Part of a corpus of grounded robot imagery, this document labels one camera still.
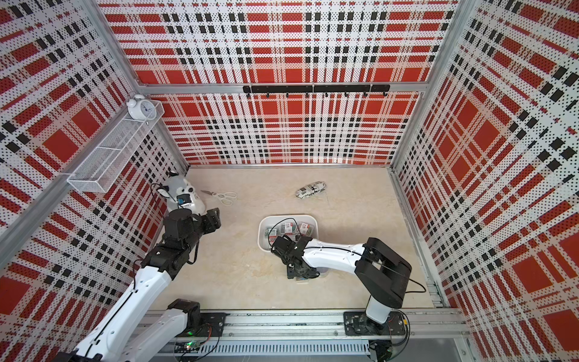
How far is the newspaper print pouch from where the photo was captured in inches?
42.3

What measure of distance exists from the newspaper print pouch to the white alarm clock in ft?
2.24

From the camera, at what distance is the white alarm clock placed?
2.64ft
